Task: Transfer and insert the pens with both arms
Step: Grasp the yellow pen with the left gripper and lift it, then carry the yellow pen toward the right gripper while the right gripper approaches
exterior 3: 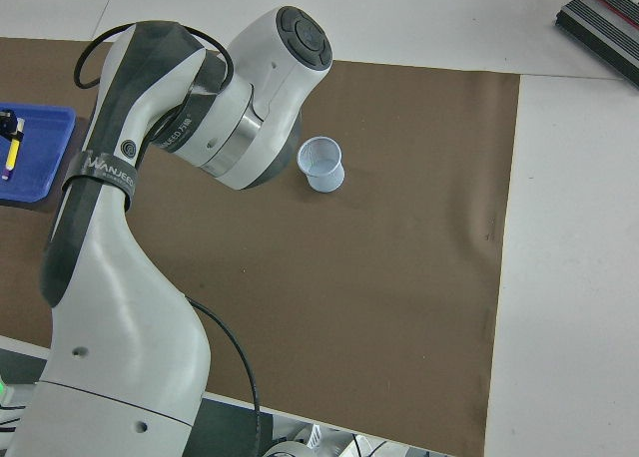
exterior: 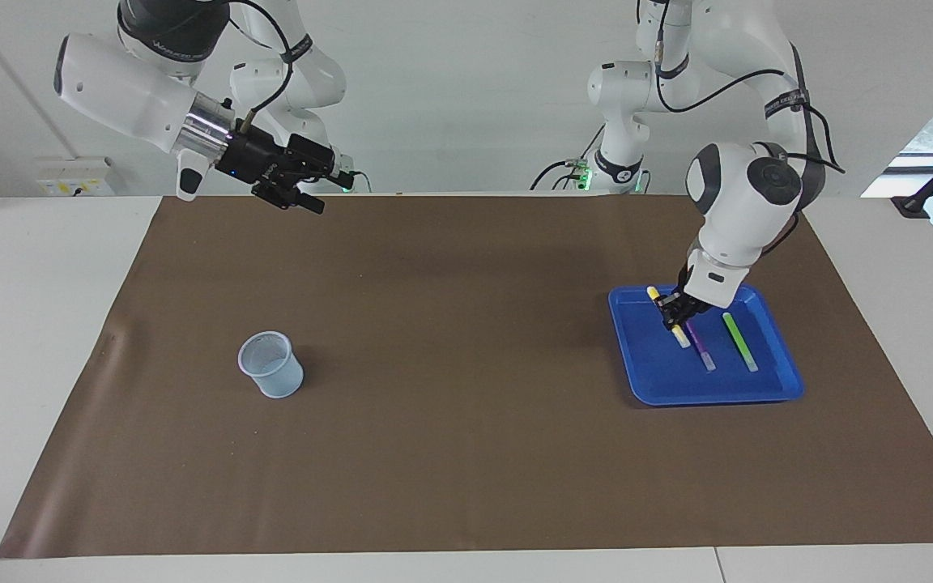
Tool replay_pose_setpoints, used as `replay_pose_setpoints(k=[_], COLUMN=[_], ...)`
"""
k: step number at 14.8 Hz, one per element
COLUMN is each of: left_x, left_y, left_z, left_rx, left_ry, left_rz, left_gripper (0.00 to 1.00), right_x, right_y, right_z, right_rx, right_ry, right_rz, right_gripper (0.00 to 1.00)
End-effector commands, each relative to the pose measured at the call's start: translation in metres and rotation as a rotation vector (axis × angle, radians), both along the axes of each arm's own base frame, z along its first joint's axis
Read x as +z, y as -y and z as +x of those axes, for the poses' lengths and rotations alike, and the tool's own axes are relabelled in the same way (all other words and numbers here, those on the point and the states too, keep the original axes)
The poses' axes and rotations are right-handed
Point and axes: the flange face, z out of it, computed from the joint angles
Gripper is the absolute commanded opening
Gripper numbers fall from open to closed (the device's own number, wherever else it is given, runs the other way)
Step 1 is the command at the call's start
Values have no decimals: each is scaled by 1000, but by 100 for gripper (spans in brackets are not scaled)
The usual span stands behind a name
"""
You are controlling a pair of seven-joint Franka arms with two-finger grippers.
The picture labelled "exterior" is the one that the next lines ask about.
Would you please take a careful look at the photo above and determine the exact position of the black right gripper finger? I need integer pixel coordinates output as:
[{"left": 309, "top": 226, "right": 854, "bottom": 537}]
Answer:
[
  {"left": 288, "top": 136, "right": 354, "bottom": 189},
  {"left": 254, "top": 182, "right": 326, "bottom": 215}
]

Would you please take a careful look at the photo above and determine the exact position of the yellow pen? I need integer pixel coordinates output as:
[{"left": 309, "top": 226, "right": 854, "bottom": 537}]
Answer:
[{"left": 646, "top": 285, "right": 692, "bottom": 349}]

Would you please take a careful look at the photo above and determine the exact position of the purple pen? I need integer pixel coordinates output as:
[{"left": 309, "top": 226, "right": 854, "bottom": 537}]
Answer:
[{"left": 685, "top": 320, "right": 716, "bottom": 372}]

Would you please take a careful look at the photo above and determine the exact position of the green pen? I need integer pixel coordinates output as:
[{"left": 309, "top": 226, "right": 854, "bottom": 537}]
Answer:
[{"left": 722, "top": 312, "right": 759, "bottom": 373}]

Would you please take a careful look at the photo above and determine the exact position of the blue plastic tray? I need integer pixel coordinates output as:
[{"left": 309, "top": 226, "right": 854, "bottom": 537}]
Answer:
[{"left": 608, "top": 283, "right": 805, "bottom": 406}]

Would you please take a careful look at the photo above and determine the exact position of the pale blue mesh pen cup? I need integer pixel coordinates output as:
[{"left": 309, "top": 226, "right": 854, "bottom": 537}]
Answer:
[{"left": 237, "top": 330, "right": 305, "bottom": 399}]

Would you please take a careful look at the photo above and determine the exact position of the brown table mat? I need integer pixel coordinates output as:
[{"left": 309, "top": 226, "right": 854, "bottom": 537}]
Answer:
[{"left": 0, "top": 194, "right": 933, "bottom": 560}]

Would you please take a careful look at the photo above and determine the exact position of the white wall socket box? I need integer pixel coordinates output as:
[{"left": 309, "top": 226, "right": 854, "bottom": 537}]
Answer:
[{"left": 36, "top": 158, "right": 115, "bottom": 198}]

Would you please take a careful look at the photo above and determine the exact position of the black left arm base cable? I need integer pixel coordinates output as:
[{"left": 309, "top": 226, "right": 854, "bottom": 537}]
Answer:
[{"left": 530, "top": 121, "right": 607, "bottom": 193}]

